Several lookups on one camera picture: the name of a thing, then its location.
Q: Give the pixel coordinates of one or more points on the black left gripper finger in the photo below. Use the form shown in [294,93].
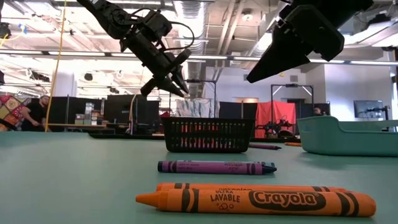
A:
[182,79]
[174,87]

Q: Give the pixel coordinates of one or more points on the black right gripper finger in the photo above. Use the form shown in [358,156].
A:
[320,34]
[280,56]

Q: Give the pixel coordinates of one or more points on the black slotted plastic basket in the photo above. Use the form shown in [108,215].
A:
[206,120]

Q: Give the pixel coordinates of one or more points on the orange crayon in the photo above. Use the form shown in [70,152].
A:
[174,201]
[293,144]
[280,187]

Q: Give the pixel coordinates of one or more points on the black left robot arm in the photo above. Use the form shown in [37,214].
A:
[105,15]

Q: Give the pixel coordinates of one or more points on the white blue hanging cloth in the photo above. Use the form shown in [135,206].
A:
[194,109]

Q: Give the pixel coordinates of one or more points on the long ceiling light strip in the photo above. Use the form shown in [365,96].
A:
[217,57]

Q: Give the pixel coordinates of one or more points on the round ceiling fixture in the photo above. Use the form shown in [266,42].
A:
[247,15]

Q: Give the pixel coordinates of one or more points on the red fabric backdrop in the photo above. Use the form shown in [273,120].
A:
[270,109]

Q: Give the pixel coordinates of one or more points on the black partition panel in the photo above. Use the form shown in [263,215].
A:
[119,109]
[68,112]

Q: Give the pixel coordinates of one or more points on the dark partition panel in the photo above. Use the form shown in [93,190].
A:
[236,110]
[306,109]

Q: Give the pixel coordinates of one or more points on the person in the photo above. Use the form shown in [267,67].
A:
[35,113]
[318,111]

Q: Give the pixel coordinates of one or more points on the stacked storage boxes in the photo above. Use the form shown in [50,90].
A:
[89,112]

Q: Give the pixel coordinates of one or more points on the purple crayon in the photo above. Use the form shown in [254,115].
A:
[211,168]
[264,146]

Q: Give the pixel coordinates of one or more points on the teal plastic bin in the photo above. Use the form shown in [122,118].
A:
[342,143]

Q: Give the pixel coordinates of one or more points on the wooden bench top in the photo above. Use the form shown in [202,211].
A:
[68,125]

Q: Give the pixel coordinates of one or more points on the colourful patterned quilt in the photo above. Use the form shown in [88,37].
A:
[11,107]

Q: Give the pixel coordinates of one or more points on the green table mat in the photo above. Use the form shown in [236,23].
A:
[62,186]

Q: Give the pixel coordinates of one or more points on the silver ceiling duct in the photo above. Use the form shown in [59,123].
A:
[199,18]
[264,40]

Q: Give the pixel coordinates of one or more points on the black metal rack frame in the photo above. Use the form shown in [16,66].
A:
[205,81]
[292,85]

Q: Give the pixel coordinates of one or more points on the grey wall vent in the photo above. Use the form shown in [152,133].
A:
[293,78]

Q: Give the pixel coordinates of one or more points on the dark wall monitor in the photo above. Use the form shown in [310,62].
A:
[362,107]

